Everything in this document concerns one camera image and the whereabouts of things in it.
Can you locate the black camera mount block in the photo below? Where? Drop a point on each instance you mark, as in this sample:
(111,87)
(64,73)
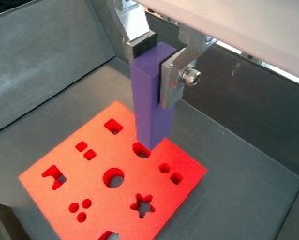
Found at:
(11,227)

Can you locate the purple rectangular block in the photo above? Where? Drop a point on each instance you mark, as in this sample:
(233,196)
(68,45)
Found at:
(153,118)

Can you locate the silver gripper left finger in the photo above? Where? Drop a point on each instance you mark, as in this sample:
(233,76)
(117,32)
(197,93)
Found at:
(130,18)

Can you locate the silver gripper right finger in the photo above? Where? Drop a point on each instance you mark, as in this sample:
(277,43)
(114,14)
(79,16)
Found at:
(178,68)

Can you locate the red shape sorter board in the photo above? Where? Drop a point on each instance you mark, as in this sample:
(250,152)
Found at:
(100,184)

